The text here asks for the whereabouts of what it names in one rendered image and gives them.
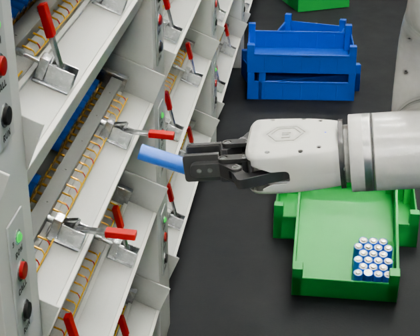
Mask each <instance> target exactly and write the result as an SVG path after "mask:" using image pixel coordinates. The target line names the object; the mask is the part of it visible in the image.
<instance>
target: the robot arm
mask: <svg viewBox="0 0 420 336"><path fill-rule="evenodd" d="M371 127H372V132H371ZM372 139H373V142H372ZM222 144H223V145H222ZM222 144H221V142H210V143H190V144H188V145H187V147H186V152H187V154H184V156H183V168H184V172H185V180H186V181H188V182H196V181H219V180H221V181H222V182H233V183H234V184H235V185H236V186H237V188H238V189H240V190H244V189H249V188H250V189H251V190H252V191H253V192H254V193H258V194H278V193H294V192H302V191H312V190H318V189H326V188H330V187H337V186H341V188H342V189H344V188H347V183H351V187H352V192H359V191H374V190H376V191H385V190H398V189H420V0H408V1H407V8H406V11H405V14H404V17H403V22H402V24H401V30H400V34H399V42H398V48H397V58H396V65H395V77H394V84H393V96H392V106H391V111H390V112H380V113H360V114H348V124H347V125H344V124H343V119H338V120H337V121H335V120H328V119H261V120H257V121H256V122H254V123H253V124H252V126H251V128H250V131H249V132H248V133H246V134H245V135H244V136H243V137H240V138H239V139H228V140H224V141H223V142H222ZM373 162H374V166H373ZM241 165H242V166H241ZM249 165H251V166H252V170H251V172H250V171H249ZM242 168H243V169H242ZM374 174H375V178H374Z"/></svg>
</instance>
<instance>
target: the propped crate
mask: <svg viewBox="0 0 420 336"><path fill-rule="evenodd" d="M360 237H366V238H368V242H369V239H370V238H372V237H374V238H376V239H377V240H378V241H379V239H380V238H385V239H386V240H388V245H390V246H392V247H393V253H392V260H393V267H392V268H390V269H389V282H388V283H382V282H372V281H354V280H351V277H352V270H353V268H352V260H353V247H354V244H356V243H358V242H359V238H360ZM400 277H401V271H400V268H399V215H398V190H385V191H376V190H374V191H359V192H352V187H351V183H347V188H344V189H342V188H341V186H337V187H330V188H326V189H318V190H312V191H302V192H298V198H297V214H296V223H295V239H294V248H293V264H292V284H291V294H292V295H303V296H313V297H330V298H340V299H358V300H368V301H386V302H397V294H398V290H399V282H400Z"/></svg>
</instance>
